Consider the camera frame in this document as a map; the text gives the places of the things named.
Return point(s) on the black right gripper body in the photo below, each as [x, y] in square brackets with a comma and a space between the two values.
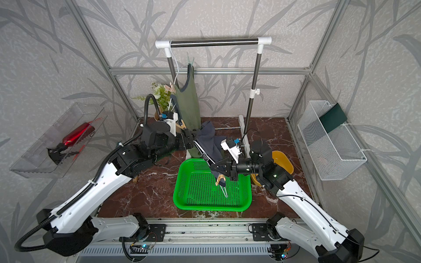
[233, 170]

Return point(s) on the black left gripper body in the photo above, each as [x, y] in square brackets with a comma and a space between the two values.
[180, 143]

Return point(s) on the wooden clothespin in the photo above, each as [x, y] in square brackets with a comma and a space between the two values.
[172, 88]
[181, 126]
[221, 180]

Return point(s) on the white wire hanger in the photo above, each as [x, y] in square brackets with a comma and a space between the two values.
[174, 83]
[211, 155]

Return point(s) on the blue-grey tank top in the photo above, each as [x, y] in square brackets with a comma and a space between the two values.
[207, 133]

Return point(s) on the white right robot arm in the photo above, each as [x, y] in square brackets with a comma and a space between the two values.
[306, 210]

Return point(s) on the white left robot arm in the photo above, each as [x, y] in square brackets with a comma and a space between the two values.
[70, 227]

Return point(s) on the olive green tank top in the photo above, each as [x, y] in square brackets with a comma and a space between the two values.
[187, 102]

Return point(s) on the green clothespin on hanger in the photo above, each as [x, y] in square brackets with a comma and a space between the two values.
[190, 60]

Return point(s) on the green perforated plastic basket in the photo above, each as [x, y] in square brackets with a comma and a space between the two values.
[196, 189]

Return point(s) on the potted plant with white flowers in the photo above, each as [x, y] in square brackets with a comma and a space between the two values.
[158, 100]

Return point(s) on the yellow plastic bin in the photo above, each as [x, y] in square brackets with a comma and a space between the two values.
[281, 159]

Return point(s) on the wooden clothespin on green top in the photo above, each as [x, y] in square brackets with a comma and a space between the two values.
[172, 88]

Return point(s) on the clothes rack with steel bars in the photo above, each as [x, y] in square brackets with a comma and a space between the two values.
[260, 42]

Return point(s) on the dark green cloth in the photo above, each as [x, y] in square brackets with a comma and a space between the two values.
[333, 118]

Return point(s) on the red spray bottle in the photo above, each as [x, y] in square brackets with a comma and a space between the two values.
[58, 154]

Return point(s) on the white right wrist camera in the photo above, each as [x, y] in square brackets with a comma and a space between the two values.
[233, 147]

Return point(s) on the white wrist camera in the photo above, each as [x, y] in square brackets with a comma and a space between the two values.
[171, 118]
[233, 147]

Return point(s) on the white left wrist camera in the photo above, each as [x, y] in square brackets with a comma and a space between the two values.
[171, 118]

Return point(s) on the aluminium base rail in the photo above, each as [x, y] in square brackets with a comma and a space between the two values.
[224, 237]

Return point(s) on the white wire mesh basket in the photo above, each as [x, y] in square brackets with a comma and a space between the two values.
[335, 155]

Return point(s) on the clear acrylic wall shelf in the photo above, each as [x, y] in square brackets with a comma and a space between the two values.
[35, 162]

